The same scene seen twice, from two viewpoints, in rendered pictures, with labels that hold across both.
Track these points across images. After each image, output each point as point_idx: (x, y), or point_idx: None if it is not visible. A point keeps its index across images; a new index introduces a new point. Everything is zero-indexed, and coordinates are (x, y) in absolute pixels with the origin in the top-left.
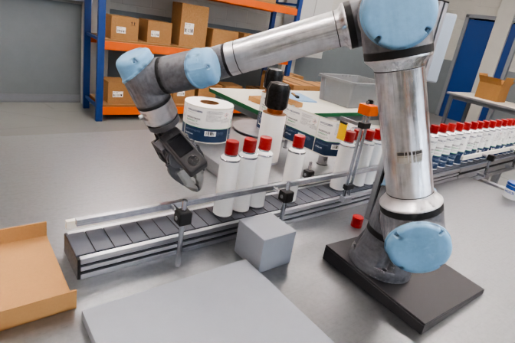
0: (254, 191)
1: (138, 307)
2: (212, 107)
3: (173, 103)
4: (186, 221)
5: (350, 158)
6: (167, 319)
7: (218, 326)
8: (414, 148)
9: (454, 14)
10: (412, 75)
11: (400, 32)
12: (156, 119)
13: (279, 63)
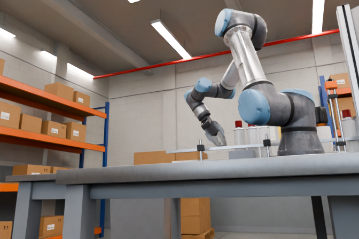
0: (252, 145)
1: None
2: None
3: (204, 106)
4: (200, 148)
5: (349, 128)
6: None
7: None
8: (239, 63)
9: (358, 6)
10: (232, 38)
11: (219, 28)
12: (196, 112)
13: (236, 73)
